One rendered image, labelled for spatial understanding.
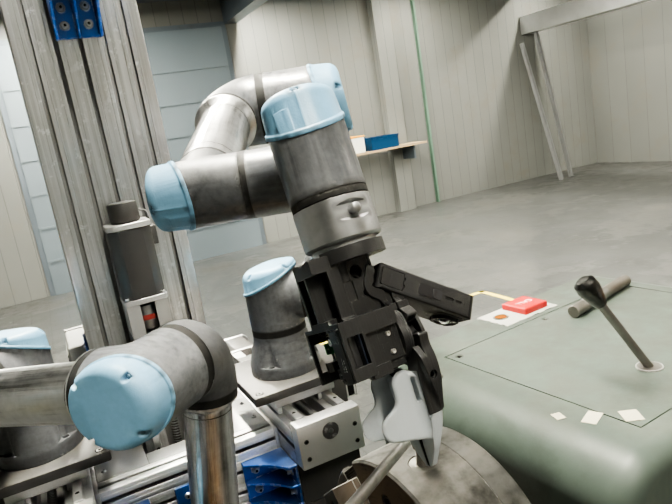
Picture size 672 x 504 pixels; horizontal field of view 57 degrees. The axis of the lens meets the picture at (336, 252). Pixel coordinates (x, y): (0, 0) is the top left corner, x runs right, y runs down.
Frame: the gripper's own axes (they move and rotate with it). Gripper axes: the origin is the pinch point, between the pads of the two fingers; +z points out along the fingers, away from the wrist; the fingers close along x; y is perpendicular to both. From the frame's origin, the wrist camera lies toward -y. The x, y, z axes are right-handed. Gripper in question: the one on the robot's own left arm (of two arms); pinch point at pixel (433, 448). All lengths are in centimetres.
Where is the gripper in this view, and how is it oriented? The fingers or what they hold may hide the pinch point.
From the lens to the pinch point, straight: 60.4
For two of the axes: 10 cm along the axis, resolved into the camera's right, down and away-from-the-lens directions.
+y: -8.4, 2.4, -4.8
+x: 4.3, -2.2, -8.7
